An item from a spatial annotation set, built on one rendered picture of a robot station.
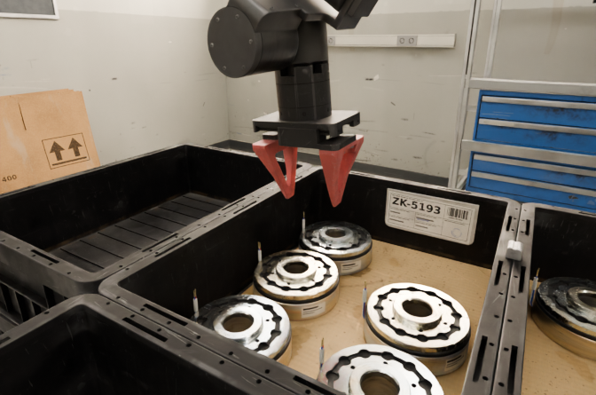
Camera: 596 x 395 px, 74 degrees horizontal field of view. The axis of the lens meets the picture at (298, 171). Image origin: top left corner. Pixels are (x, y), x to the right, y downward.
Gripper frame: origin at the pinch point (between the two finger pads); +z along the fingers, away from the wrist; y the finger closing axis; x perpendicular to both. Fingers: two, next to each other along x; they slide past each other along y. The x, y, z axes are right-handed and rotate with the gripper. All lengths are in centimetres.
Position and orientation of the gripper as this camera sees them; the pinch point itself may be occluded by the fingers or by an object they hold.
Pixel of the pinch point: (311, 193)
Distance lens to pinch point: 45.9
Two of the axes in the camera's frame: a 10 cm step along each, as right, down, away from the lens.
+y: 8.4, 1.0, -5.3
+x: 5.3, -3.1, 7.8
